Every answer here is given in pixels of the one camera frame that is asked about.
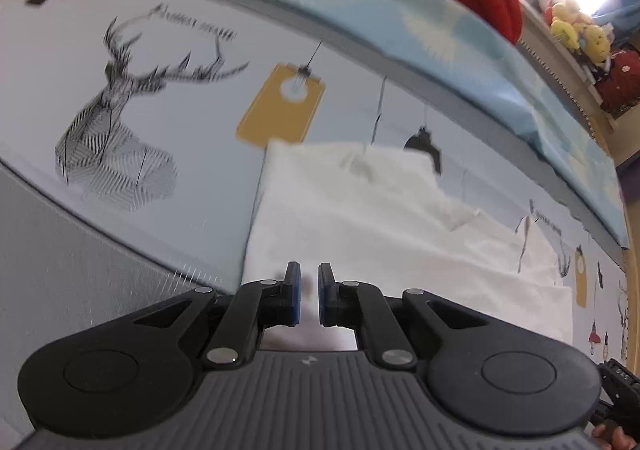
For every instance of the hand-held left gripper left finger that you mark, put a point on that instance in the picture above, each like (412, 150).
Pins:
(296, 292)

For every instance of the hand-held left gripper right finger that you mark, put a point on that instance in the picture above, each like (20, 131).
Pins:
(324, 295)

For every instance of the white garment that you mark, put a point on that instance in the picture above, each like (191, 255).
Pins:
(380, 230)

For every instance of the person's right hand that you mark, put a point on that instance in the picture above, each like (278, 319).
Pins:
(620, 441)

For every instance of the deer printed bed sheet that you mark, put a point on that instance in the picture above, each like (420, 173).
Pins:
(150, 104)

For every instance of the red cushion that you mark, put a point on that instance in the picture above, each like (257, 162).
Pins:
(620, 79)

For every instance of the yellow bear plush toy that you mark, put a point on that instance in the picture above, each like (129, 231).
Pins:
(597, 42)

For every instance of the yellow duck plush toy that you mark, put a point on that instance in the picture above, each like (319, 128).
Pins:
(565, 29)

